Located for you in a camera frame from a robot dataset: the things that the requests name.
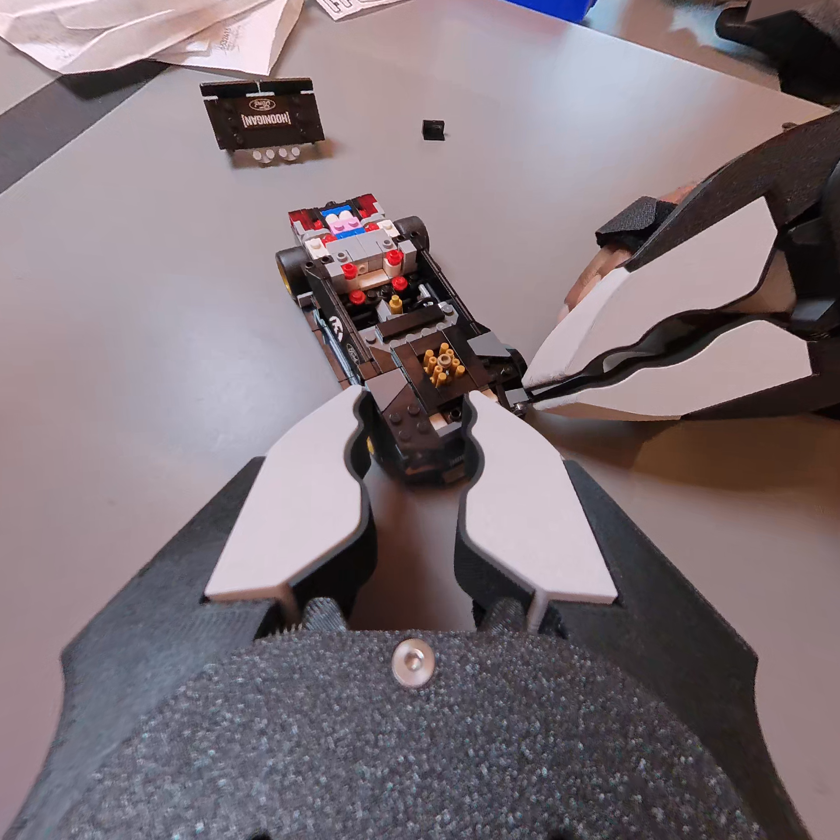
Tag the black printed lego panel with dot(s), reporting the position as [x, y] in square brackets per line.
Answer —
[262, 118]

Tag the white printed paper sheet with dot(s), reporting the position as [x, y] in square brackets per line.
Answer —
[354, 6]

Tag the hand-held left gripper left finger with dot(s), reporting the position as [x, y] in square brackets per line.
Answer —
[302, 512]

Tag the black rounded object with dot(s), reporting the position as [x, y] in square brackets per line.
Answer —
[787, 59]

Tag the person's right hand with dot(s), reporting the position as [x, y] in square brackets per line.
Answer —
[594, 275]

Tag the black lego car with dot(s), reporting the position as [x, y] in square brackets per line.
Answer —
[407, 341]

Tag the tiny black lego piece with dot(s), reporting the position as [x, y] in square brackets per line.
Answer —
[522, 399]

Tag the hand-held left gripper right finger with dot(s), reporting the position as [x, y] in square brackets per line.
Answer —
[531, 518]

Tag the white printed paper bag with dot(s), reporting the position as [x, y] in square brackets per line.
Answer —
[256, 46]

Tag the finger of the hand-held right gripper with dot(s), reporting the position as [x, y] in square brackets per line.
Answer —
[722, 374]
[689, 269]

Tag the small black lego piece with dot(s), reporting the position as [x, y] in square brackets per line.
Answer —
[433, 129]

